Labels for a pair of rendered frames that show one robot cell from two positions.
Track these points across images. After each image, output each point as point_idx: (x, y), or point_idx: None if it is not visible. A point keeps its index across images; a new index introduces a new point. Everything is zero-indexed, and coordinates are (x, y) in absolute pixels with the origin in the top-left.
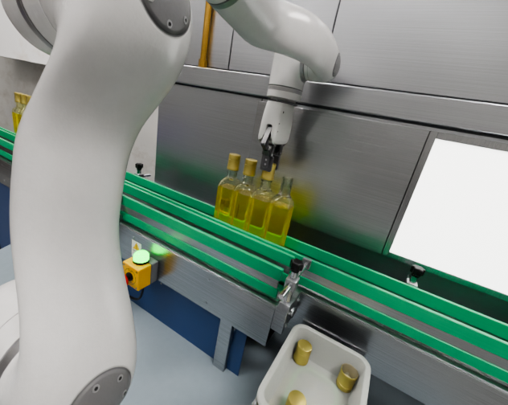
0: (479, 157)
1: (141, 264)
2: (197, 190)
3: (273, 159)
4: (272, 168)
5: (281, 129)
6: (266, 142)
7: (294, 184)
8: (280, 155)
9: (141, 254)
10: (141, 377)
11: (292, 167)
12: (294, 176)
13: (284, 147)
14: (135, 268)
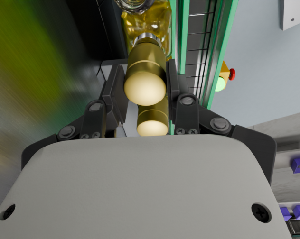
0: None
1: (222, 77)
2: (117, 134)
3: (171, 84)
4: (155, 66)
5: (210, 232)
6: (265, 148)
7: (11, 17)
8: (101, 100)
9: (221, 85)
10: (238, 4)
11: None
12: None
13: None
14: (228, 76)
